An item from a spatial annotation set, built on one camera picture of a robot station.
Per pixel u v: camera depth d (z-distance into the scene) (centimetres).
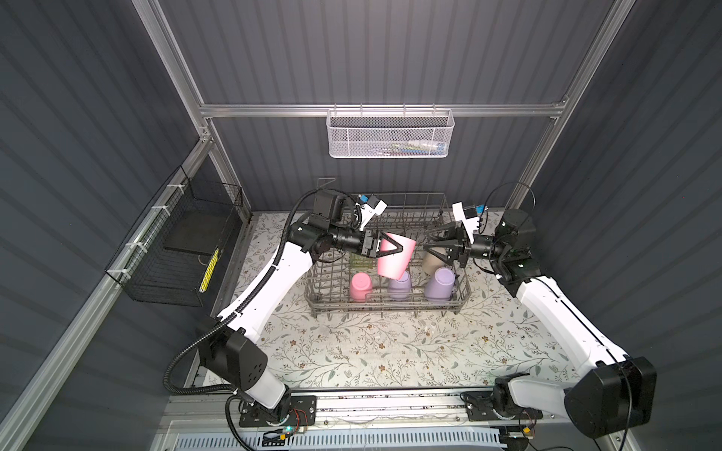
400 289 86
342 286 91
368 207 64
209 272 69
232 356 41
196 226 76
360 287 84
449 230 66
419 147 91
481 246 61
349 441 77
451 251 61
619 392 39
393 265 66
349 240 61
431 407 75
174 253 73
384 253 64
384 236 63
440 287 81
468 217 58
